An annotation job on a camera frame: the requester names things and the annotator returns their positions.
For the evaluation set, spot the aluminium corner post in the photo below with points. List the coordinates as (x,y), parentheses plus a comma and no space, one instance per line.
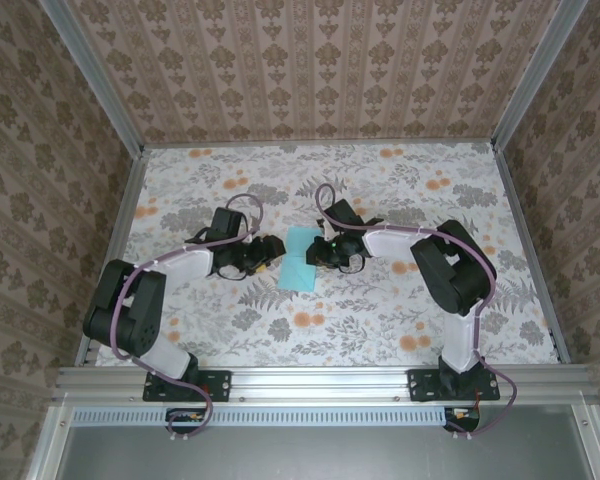
(535,70)
(92,70)

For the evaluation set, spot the light blue cloth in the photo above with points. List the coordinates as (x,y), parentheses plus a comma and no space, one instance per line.
(296,272)

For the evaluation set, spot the grey metal panel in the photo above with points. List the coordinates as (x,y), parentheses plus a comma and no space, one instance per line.
(305,455)

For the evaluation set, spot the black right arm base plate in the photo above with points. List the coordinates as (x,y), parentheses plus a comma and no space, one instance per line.
(422,385)

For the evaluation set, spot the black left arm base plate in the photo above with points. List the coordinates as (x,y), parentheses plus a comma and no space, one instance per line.
(215,385)

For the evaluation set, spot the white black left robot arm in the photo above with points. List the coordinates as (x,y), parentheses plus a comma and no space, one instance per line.
(130,310)

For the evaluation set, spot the long aluminium base rail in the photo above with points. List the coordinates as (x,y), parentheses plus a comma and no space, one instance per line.
(320,382)

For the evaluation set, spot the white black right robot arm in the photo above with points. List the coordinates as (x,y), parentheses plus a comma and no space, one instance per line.
(455,275)

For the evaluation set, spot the aluminium table side rail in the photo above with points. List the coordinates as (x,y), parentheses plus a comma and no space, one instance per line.
(117,225)
(530,250)

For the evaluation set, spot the floral printed table cover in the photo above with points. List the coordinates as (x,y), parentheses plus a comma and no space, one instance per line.
(330,325)

